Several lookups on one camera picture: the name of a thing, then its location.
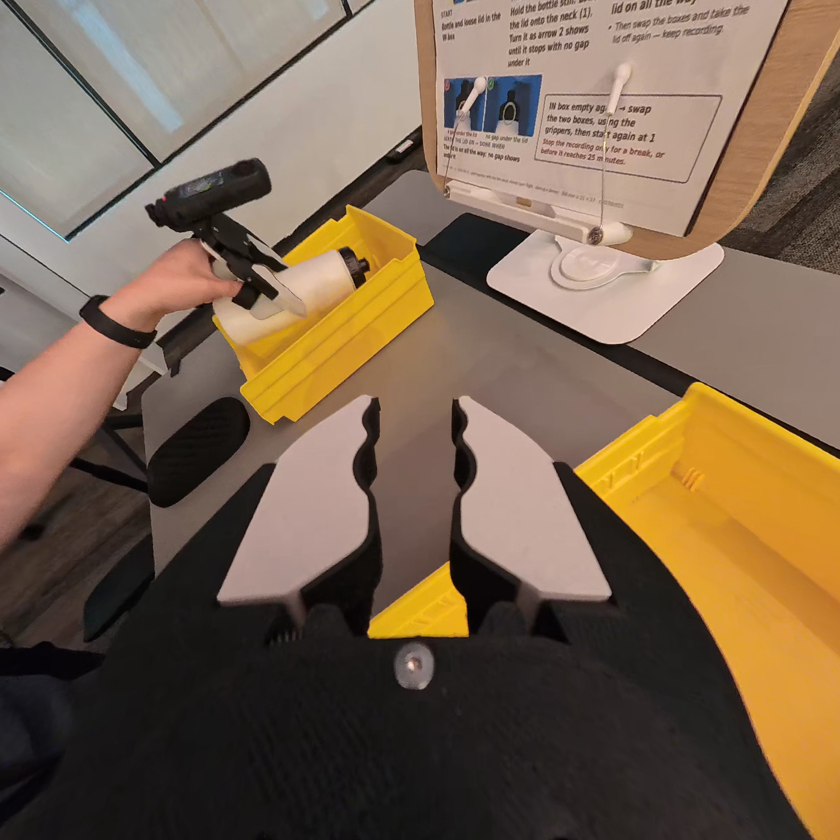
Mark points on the person's left hand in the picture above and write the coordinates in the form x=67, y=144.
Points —
x=170, y=282

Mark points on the white stylus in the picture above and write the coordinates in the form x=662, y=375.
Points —
x=620, y=85
x=474, y=98

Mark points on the white plastic bottle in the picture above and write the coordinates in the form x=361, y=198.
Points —
x=315, y=275

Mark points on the person's left forearm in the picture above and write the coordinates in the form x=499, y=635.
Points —
x=52, y=407

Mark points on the small black box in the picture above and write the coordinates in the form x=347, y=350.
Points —
x=402, y=152

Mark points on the large glass window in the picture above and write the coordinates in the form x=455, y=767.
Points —
x=164, y=79

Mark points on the black wristband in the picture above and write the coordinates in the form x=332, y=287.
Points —
x=111, y=328

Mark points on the white paper sign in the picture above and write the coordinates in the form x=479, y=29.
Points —
x=656, y=65

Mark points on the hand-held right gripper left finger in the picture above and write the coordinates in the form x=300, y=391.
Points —
x=302, y=525

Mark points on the white stand base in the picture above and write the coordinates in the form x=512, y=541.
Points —
x=623, y=308

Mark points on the instruction sheet on stand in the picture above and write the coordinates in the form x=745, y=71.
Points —
x=748, y=164

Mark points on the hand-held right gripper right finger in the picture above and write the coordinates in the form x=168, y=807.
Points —
x=531, y=525

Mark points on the metal stand bracket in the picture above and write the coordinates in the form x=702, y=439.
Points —
x=525, y=210

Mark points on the yellow plastic bin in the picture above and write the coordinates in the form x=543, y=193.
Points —
x=722, y=525
x=354, y=341

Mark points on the black bottle lid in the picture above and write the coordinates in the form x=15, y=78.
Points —
x=354, y=266

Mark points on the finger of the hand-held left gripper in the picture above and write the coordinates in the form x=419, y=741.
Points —
x=289, y=298
x=266, y=253

